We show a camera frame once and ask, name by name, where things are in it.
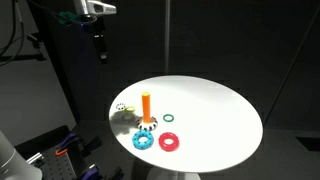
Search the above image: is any small black white striped ring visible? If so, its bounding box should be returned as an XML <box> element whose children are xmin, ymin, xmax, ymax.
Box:
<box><xmin>115</xmin><ymin>102</ymin><xmax>127</xmax><ymax>112</ymax></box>

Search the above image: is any white table pedestal base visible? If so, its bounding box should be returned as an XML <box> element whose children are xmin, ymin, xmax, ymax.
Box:
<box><xmin>146</xmin><ymin>166</ymin><xmax>202</xmax><ymax>180</ymax></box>

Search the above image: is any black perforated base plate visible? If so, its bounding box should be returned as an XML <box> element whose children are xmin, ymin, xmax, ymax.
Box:
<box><xmin>14</xmin><ymin>124</ymin><xmax>84</xmax><ymax>180</ymax></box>

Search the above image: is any black floor plate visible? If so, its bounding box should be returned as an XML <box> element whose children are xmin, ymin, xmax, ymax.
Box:
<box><xmin>295</xmin><ymin>135</ymin><xmax>320</xmax><ymax>152</ymax></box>

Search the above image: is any black hanging cable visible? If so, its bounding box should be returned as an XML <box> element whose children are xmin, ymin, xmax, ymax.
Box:
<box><xmin>0</xmin><ymin>0</ymin><xmax>25</xmax><ymax>57</ymax></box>

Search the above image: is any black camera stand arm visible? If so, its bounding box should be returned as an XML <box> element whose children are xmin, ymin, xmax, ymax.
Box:
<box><xmin>0</xmin><ymin>32</ymin><xmax>47</xmax><ymax>65</ymax></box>

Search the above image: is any grey vertical pole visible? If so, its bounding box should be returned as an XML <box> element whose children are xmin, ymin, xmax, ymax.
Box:
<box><xmin>164</xmin><ymin>0</ymin><xmax>171</xmax><ymax>76</ymax></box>

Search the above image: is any big black white striped ring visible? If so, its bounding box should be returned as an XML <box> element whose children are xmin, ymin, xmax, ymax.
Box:
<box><xmin>136</xmin><ymin>115</ymin><xmax>159</xmax><ymax>132</ymax></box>

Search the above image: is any big blue ring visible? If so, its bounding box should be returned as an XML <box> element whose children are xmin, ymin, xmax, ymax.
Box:
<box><xmin>131</xmin><ymin>129</ymin><xmax>155</xmax><ymax>151</ymax></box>

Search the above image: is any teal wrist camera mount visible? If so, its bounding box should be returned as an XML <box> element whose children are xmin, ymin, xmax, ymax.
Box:
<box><xmin>56</xmin><ymin>11</ymin><xmax>82</xmax><ymax>27</ymax></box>

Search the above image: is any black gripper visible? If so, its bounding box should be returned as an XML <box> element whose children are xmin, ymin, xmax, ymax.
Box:
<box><xmin>87</xmin><ymin>14</ymin><xmax>109</xmax><ymax>64</ymax></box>

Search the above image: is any silver aluminium bar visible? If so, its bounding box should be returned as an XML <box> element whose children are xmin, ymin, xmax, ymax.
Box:
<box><xmin>25</xmin><ymin>152</ymin><xmax>45</xmax><ymax>165</ymax></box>

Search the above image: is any orange clamp handle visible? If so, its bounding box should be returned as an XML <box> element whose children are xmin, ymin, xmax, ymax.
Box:
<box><xmin>54</xmin><ymin>147</ymin><xmax>69</xmax><ymax>157</ymax></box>

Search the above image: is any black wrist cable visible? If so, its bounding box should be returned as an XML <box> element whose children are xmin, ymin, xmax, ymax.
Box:
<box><xmin>25</xmin><ymin>0</ymin><xmax>83</xmax><ymax>25</ymax></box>

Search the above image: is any thin dark green ring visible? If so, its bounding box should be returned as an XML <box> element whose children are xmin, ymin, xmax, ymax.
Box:
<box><xmin>162</xmin><ymin>113</ymin><xmax>175</xmax><ymax>123</ymax></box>

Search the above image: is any big red ring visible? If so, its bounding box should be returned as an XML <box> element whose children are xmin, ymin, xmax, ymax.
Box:
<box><xmin>158</xmin><ymin>131</ymin><xmax>180</xmax><ymax>151</ymax></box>

